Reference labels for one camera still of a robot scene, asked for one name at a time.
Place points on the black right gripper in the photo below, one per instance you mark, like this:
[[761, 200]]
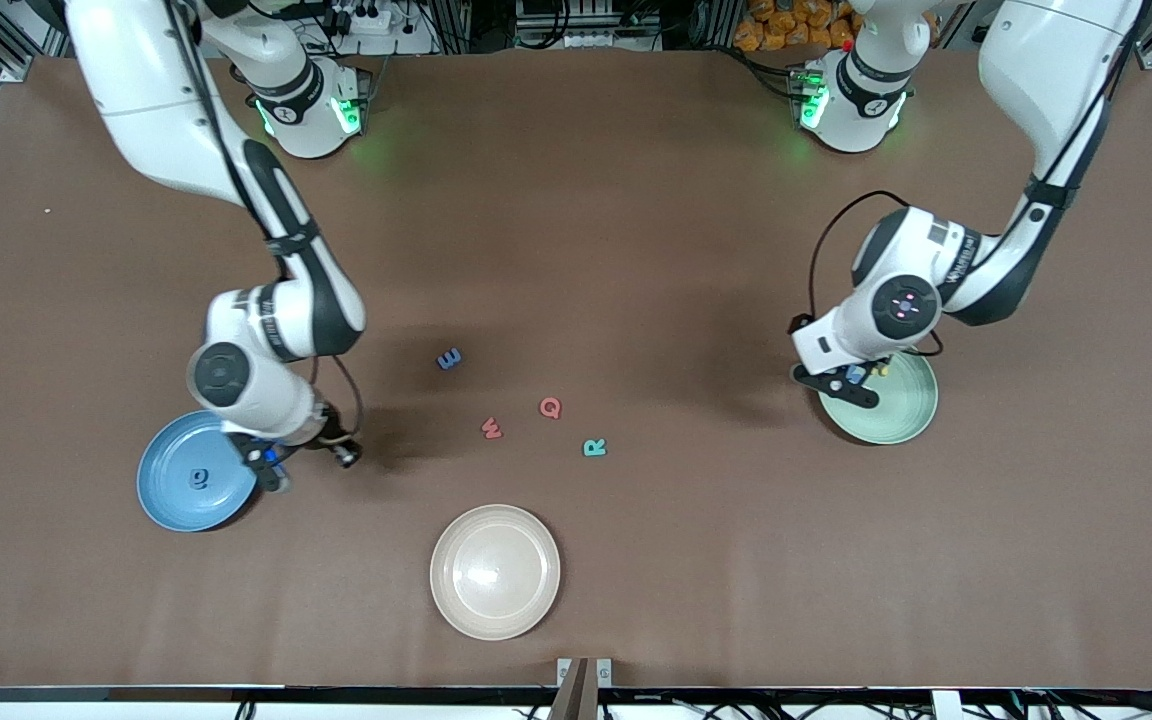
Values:
[[329, 444]]

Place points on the blue foam letter E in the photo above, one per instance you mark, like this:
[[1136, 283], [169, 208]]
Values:
[[449, 358]]

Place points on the blue foam letter a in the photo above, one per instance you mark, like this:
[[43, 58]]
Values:
[[200, 480]]

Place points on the red foam letter w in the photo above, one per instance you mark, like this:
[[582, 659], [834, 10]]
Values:
[[491, 428]]

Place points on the red foam letter Q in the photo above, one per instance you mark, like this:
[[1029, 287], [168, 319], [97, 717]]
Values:
[[544, 410]]

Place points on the teal foam letter R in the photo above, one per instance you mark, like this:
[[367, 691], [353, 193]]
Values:
[[592, 447]]

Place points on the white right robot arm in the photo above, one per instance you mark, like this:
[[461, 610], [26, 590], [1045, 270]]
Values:
[[151, 100]]

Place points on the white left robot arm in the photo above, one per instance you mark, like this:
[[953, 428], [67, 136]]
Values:
[[1056, 70]]

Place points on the blue round plate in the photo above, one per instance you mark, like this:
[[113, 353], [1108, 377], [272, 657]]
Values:
[[171, 480]]

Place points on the beige round plate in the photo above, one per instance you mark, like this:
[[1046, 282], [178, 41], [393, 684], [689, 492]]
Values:
[[495, 572]]

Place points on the brown table cover mat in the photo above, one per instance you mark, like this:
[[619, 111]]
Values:
[[536, 150]]

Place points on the white power strip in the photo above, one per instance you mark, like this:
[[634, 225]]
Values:
[[366, 18]]

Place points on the white control box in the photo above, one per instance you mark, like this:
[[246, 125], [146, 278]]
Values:
[[586, 20]]

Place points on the light green round plate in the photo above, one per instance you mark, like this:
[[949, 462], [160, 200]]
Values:
[[896, 410]]

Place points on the orange fruit pile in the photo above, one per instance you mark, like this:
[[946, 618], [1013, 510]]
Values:
[[796, 22]]

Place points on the silver table edge bracket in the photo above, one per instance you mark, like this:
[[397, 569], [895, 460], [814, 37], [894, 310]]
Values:
[[563, 670]]

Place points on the brown camera pole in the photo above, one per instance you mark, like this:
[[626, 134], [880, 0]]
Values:
[[576, 695]]

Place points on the white table frame rail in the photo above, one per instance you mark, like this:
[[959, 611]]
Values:
[[86, 712]]

